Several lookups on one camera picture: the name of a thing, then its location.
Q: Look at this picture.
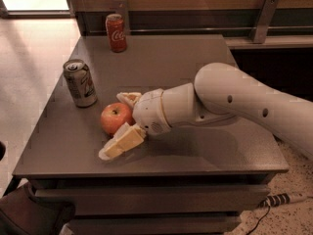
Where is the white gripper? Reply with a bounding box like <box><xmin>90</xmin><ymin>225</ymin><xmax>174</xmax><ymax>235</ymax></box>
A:
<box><xmin>99</xmin><ymin>89</ymin><xmax>171</xmax><ymax>161</ymax></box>

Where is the red orange apple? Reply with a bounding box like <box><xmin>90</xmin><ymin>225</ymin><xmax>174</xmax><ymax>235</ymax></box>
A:
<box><xmin>100</xmin><ymin>103</ymin><xmax>134</xmax><ymax>136</ymax></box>

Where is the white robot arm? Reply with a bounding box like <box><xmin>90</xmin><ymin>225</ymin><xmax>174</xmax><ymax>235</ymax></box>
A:
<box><xmin>99</xmin><ymin>63</ymin><xmax>313</xmax><ymax>161</ymax></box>

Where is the white silver soda can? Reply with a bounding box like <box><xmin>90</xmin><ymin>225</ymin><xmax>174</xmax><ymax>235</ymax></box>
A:
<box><xmin>63</xmin><ymin>59</ymin><xmax>97</xmax><ymax>108</ymax></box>

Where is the red coke can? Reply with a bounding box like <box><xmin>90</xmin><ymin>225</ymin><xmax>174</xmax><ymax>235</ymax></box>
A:
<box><xmin>106</xmin><ymin>14</ymin><xmax>127</xmax><ymax>53</ymax></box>

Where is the grey upper drawer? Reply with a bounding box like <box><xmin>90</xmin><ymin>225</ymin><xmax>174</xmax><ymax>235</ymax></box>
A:
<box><xmin>35</xmin><ymin>185</ymin><xmax>269</xmax><ymax>215</ymax></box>

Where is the grey drawer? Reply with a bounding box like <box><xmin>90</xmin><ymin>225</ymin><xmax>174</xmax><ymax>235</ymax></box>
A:
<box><xmin>69</xmin><ymin>215</ymin><xmax>241</xmax><ymax>235</ymax></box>
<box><xmin>35</xmin><ymin>185</ymin><xmax>269</xmax><ymax>215</ymax></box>

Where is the grey lower drawer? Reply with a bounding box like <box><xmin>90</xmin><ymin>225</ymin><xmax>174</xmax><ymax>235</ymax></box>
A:
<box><xmin>69</xmin><ymin>215</ymin><xmax>241</xmax><ymax>235</ymax></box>

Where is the striped power strip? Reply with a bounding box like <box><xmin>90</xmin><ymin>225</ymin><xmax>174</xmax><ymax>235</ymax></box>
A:
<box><xmin>258</xmin><ymin>193</ymin><xmax>308</xmax><ymax>209</ymax></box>

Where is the left metal wall bracket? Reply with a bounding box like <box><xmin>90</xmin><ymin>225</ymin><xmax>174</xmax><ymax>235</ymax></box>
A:
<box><xmin>113</xmin><ymin>0</ymin><xmax>130</xmax><ymax>35</ymax></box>

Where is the metal wall bracket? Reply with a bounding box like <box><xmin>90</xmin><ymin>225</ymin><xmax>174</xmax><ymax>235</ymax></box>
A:
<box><xmin>113</xmin><ymin>0</ymin><xmax>130</xmax><ymax>35</ymax></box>
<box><xmin>250</xmin><ymin>0</ymin><xmax>280</xmax><ymax>44</ymax></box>

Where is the black cable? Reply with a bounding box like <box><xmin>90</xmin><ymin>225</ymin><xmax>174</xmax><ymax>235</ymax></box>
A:
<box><xmin>245</xmin><ymin>206</ymin><xmax>272</xmax><ymax>235</ymax></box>

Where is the right metal wall bracket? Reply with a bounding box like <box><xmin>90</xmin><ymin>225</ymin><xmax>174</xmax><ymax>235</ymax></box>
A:
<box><xmin>250</xmin><ymin>0</ymin><xmax>280</xmax><ymax>44</ymax></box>

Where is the metal wall rail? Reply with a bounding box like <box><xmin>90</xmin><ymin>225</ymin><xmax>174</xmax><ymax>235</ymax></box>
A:
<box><xmin>87</xmin><ymin>24</ymin><xmax>313</xmax><ymax>36</ymax></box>

